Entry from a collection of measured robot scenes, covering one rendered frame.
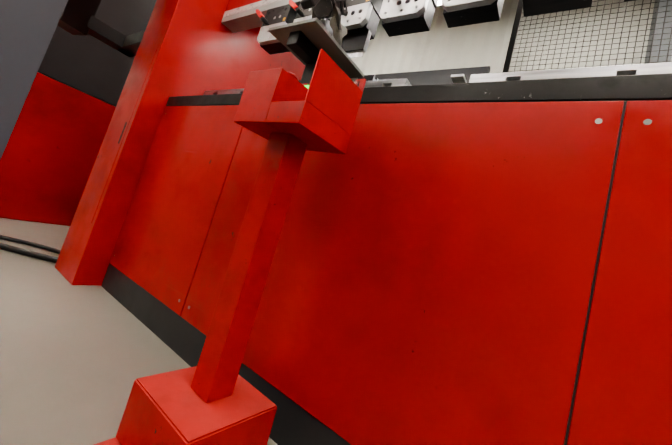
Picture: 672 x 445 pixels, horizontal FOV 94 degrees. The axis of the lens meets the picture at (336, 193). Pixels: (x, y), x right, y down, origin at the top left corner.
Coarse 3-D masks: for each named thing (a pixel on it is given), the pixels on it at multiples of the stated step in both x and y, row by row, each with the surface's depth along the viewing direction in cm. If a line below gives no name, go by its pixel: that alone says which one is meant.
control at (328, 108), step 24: (264, 72) 66; (336, 72) 62; (264, 96) 64; (288, 96) 66; (312, 96) 58; (336, 96) 63; (360, 96) 70; (240, 120) 67; (264, 120) 62; (288, 120) 58; (312, 120) 59; (336, 120) 65; (312, 144) 69; (336, 144) 66
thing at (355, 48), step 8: (352, 32) 110; (360, 32) 108; (368, 32) 106; (344, 40) 111; (352, 40) 109; (360, 40) 107; (368, 40) 107; (344, 48) 110; (352, 48) 108; (360, 48) 106; (352, 56) 108; (360, 56) 106
